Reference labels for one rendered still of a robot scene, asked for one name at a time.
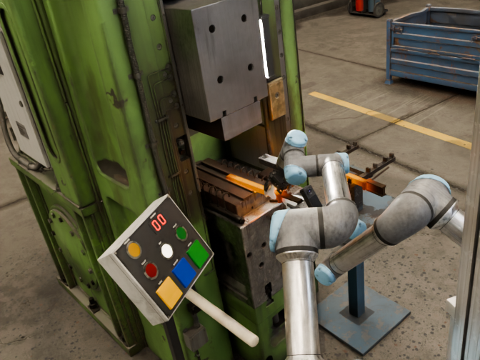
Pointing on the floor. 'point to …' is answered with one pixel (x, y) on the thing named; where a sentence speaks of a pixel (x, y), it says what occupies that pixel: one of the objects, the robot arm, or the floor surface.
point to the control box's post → (173, 339)
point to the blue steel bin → (435, 46)
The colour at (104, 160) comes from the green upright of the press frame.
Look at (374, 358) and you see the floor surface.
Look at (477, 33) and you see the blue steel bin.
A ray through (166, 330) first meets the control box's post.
